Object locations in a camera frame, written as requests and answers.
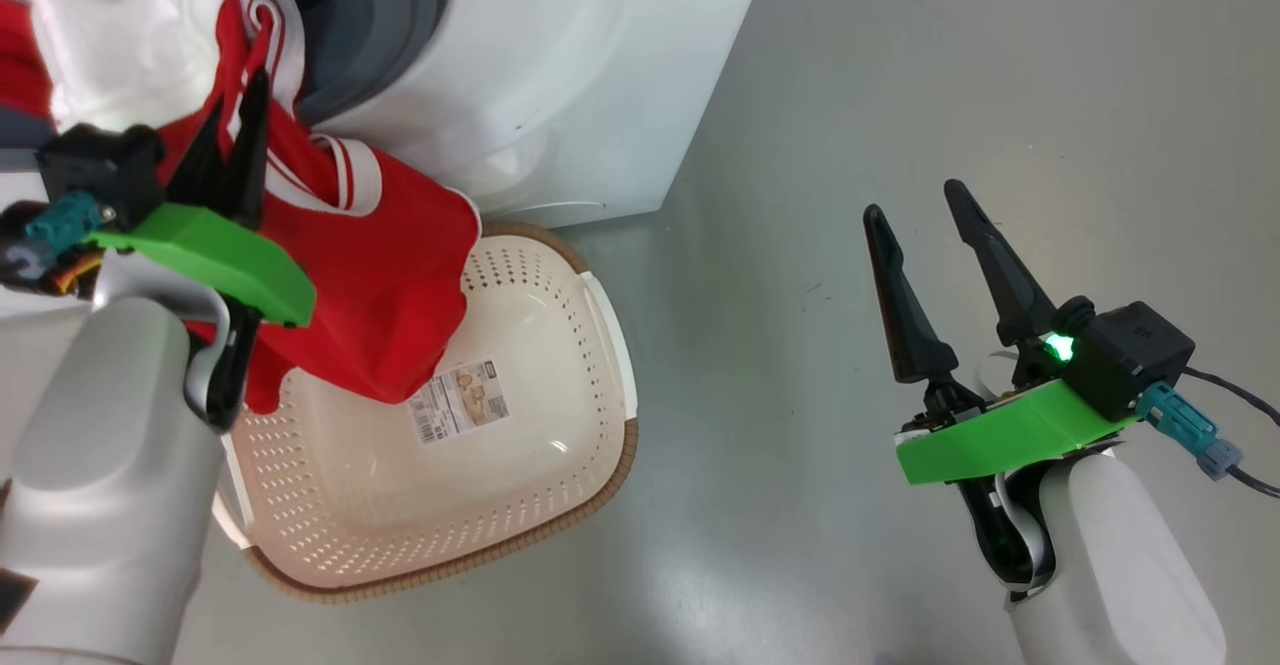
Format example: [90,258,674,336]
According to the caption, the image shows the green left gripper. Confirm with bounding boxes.
[85,65,318,329]

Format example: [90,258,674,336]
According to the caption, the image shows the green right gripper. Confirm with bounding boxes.
[862,178,1143,487]

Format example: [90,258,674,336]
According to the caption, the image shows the red and white garment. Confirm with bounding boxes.
[0,0,483,414]

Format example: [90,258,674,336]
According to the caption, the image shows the printed product label sticker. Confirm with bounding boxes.
[407,360,511,446]

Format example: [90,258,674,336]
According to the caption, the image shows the white front-load washing machine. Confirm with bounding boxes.
[210,0,776,229]

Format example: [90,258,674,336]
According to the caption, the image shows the cream perforated basket brown rim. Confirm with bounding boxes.
[215,223,639,604]

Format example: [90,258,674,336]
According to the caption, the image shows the teal left cable connector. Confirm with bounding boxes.
[22,193,104,254]

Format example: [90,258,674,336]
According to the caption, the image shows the teal cable connector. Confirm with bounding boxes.
[22,193,104,254]
[1137,382,1243,481]

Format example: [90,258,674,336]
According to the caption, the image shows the multicolour wire bundle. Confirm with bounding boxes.
[0,235,106,298]

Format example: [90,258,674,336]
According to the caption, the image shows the teal right cable connector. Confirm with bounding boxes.
[1137,382,1243,481]

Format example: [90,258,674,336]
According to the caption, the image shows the thin black cable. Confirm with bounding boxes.
[1180,365,1280,426]
[1228,463,1280,499]

